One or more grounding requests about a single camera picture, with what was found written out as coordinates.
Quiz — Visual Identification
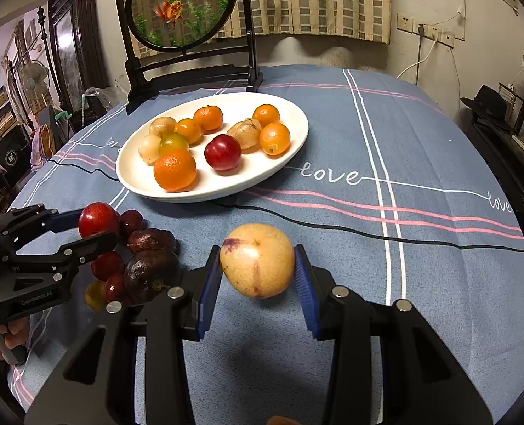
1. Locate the pale brown round fruit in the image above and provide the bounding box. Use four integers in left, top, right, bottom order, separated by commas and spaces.
149, 116, 177, 138

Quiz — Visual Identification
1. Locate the pale speckled passion fruit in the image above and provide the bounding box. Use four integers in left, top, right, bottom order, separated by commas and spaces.
227, 118, 263, 150

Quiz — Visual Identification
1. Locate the large dark purple passion fruit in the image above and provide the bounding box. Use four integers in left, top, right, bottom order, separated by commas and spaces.
123, 250, 181, 304

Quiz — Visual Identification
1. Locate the green orange tomato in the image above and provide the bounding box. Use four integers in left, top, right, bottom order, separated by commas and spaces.
159, 132, 190, 155

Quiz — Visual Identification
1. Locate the white round plate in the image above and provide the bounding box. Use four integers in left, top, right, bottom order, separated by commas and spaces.
116, 93, 310, 203

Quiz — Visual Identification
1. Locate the blue striped tablecloth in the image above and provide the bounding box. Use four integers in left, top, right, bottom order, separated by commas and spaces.
6, 64, 524, 425

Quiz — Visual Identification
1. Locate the small dark purple passion fruit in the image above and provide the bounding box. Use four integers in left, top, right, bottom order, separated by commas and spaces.
127, 228, 176, 254

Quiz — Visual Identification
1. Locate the orange yellow tomato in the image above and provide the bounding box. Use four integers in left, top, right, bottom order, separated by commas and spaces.
259, 123, 291, 156
252, 104, 281, 127
174, 118, 203, 145

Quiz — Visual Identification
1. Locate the red apple on plate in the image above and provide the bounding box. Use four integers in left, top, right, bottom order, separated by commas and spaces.
204, 134, 243, 171

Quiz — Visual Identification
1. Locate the white power cable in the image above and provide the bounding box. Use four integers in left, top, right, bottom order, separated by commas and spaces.
396, 31, 437, 86

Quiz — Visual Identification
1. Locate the clear plastic bag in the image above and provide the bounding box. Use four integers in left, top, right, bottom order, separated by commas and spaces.
82, 86, 125, 111

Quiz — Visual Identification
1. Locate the small yellow plum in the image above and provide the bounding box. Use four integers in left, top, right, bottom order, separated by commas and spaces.
85, 280, 108, 312

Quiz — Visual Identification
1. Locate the round goldfish table screen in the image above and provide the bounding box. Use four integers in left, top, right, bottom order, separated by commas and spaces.
112, 0, 264, 116

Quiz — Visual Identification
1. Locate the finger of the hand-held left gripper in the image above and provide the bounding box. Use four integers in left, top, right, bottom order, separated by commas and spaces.
13, 231, 120, 275
0, 204, 83, 249

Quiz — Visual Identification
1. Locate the white double wall socket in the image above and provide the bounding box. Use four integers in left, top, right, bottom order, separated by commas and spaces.
417, 22, 455, 47

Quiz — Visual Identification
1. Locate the small mandarin orange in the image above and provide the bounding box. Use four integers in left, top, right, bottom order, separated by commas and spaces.
194, 105, 224, 132

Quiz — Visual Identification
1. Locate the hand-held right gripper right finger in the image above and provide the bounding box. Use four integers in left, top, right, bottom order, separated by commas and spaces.
294, 244, 495, 425

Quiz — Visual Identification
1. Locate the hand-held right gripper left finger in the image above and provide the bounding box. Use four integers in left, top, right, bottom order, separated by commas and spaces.
25, 244, 224, 425

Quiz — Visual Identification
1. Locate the large mandarin orange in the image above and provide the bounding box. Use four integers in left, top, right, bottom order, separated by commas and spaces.
153, 149, 198, 191

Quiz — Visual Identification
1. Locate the black hat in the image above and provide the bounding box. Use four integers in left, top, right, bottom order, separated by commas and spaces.
460, 85, 511, 120

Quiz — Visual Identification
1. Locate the pale yellow round fruit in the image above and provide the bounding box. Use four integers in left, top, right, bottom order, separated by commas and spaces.
138, 134, 163, 166

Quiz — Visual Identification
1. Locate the small dark red plum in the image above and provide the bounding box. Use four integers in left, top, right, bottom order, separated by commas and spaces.
119, 209, 148, 236

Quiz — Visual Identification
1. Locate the pale yellow passion fruit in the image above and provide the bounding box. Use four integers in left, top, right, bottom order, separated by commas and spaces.
219, 224, 296, 299

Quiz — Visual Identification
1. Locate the checked beige curtain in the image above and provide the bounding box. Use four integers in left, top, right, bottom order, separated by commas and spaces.
131, 0, 392, 60

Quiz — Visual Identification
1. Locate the electric standing fan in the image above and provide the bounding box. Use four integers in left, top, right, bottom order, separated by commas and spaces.
18, 59, 50, 98

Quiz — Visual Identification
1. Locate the person's left hand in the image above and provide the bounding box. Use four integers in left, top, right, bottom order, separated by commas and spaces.
0, 313, 31, 364

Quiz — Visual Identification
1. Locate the dark wood framed panel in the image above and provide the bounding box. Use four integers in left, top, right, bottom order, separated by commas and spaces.
47, 0, 108, 116

